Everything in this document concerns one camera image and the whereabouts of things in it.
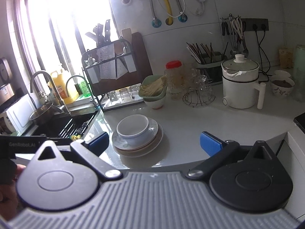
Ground white plastic bowl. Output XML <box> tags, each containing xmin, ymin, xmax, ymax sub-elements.
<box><xmin>116</xmin><ymin>114</ymin><xmax>149</xmax><ymax>139</ymax></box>

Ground white leaf plate orange rim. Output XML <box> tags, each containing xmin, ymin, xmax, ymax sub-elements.
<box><xmin>112</xmin><ymin>124</ymin><xmax>164</xmax><ymax>158</ymax></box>

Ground pale blue plastic bowl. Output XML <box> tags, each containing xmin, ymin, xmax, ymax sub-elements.
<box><xmin>116</xmin><ymin>128</ymin><xmax>154</xmax><ymax>148</ymax></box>

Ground chrome kitchen faucet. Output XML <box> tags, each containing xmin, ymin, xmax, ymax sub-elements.
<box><xmin>29</xmin><ymin>70</ymin><xmax>96</xmax><ymax>115</ymax></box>

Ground hanging kitchen utensils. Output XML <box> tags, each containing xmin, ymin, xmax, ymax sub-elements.
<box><xmin>220</xmin><ymin>14</ymin><xmax>249</xmax><ymax>58</ymax></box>

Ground left hand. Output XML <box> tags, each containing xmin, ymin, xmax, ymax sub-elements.
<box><xmin>1</xmin><ymin>164</ymin><xmax>26</xmax><ymax>221</ymax></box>

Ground yellow sponge cloth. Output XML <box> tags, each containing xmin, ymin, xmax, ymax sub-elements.
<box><xmin>70</xmin><ymin>134</ymin><xmax>82</xmax><ymax>141</ymax></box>

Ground white cutting board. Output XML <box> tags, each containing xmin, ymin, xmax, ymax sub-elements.
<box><xmin>1</xmin><ymin>94</ymin><xmax>35</xmax><ymax>134</ymax></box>

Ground steel pot in sink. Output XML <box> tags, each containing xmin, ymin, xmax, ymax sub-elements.
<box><xmin>29</xmin><ymin>102</ymin><xmax>63</xmax><ymax>126</ymax></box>

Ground orange detergent bottle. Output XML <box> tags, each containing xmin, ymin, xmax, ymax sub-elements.
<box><xmin>51</xmin><ymin>68</ymin><xmax>79</xmax><ymax>104</ymax></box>

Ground drinking glass left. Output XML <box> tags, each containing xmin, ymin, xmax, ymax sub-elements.
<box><xmin>108</xmin><ymin>90</ymin><xmax>119</xmax><ymax>103</ymax></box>

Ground drinking glass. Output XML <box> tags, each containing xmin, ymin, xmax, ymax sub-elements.
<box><xmin>108</xmin><ymin>90</ymin><xmax>119</xmax><ymax>103</ymax></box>
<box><xmin>119</xmin><ymin>88</ymin><xmax>130</xmax><ymax>103</ymax></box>
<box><xmin>129</xmin><ymin>84</ymin><xmax>141</xmax><ymax>99</ymax></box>

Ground white electric cooking pot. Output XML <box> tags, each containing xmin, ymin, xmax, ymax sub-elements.
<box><xmin>221</xmin><ymin>54</ymin><xmax>266</xmax><ymax>109</ymax></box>

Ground white drip tray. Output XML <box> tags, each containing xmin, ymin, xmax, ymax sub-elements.
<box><xmin>101</xmin><ymin>86</ymin><xmax>144</xmax><ymax>111</ymax></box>

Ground drinking glass middle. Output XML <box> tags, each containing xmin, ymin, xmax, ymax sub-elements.
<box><xmin>119</xmin><ymin>88</ymin><xmax>130</xmax><ymax>103</ymax></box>

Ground drinking glass right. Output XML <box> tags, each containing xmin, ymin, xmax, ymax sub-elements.
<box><xmin>129</xmin><ymin>84</ymin><xmax>141</xmax><ymax>99</ymax></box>

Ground white bowl under colander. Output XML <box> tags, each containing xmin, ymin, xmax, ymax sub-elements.
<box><xmin>144</xmin><ymin>96</ymin><xmax>166</xmax><ymax>110</ymax></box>

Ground black induction cooktop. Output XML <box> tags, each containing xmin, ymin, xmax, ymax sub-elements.
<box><xmin>293</xmin><ymin>113</ymin><xmax>305</xmax><ymax>133</ymax></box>

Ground chopstick holder with chopsticks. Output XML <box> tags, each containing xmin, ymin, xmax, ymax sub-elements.
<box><xmin>186</xmin><ymin>42</ymin><xmax>228</xmax><ymax>85</ymax></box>

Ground green colander with noodles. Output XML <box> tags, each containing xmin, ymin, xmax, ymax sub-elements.
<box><xmin>139</xmin><ymin>75</ymin><xmax>168</xmax><ymax>101</ymax></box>

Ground red lid plastic jar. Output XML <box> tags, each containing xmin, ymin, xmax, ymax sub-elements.
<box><xmin>165</xmin><ymin>60</ymin><xmax>184</xmax><ymax>100</ymax></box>

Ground patterned bowl with dark food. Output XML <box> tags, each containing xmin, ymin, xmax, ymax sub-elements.
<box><xmin>270</xmin><ymin>75</ymin><xmax>295</xmax><ymax>98</ymax></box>

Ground black dish rack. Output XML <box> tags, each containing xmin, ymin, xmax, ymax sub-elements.
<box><xmin>81</xmin><ymin>19</ymin><xmax>154</xmax><ymax>111</ymax></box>

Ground small white bowl behind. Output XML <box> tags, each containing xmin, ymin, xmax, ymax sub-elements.
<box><xmin>274</xmin><ymin>70</ymin><xmax>291</xmax><ymax>78</ymax></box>

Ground green electric kettle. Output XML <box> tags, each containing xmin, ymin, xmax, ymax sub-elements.
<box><xmin>293</xmin><ymin>45</ymin><xmax>305</xmax><ymax>102</ymax></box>

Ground wire glass holder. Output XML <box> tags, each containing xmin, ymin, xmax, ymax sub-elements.
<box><xmin>182</xmin><ymin>68</ymin><xmax>215</xmax><ymax>108</ymax></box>

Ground black wall power strip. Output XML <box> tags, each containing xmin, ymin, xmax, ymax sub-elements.
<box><xmin>241</xmin><ymin>18</ymin><xmax>269</xmax><ymax>31</ymax></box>

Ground yellow gas hose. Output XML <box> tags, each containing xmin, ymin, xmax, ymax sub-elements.
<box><xmin>157</xmin><ymin>0</ymin><xmax>174</xmax><ymax>25</ymax></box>

